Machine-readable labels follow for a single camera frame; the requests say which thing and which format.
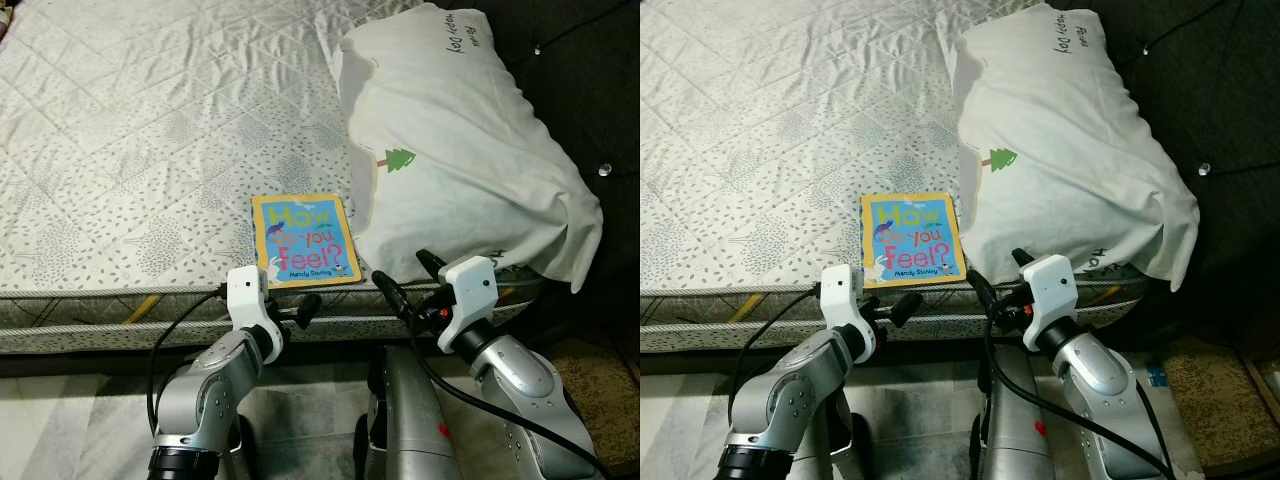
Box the colourful children's picture book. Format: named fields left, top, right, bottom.
left=250, top=192, right=363, bottom=291
left=860, top=192, right=969, bottom=291

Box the silver robot right leg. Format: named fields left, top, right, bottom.
left=352, top=345, right=483, bottom=480
left=970, top=345, right=1056, bottom=480

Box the white printed pillow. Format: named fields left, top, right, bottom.
left=335, top=2, right=606, bottom=294
left=950, top=2, right=1201, bottom=291

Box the white quilted mattress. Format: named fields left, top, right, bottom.
left=640, top=0, right=1151, bottom=353
left=0, top=0, right=546, bottom=356

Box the black tufted headboard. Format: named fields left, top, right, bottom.
left=1075, top=0, right=1280, bottom=346
left=460, top=0, right=641, bottom=346

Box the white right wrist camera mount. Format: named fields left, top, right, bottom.
left=1018, top=254, right=1079, bottom=351
left=437, top=256, right=499, bottom=353

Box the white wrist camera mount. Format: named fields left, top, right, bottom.
left=1018, top=254, right=1079, bottom=351
left=224, top=264, right=286, bottom=341
left=437, top=256, right=499, bottom=353
left=820, top=264, right=879, bottom=346

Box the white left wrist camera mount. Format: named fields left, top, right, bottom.
left=224, top=264, right=286, bottom=341
left=820, top=264, right=879, bottom=346

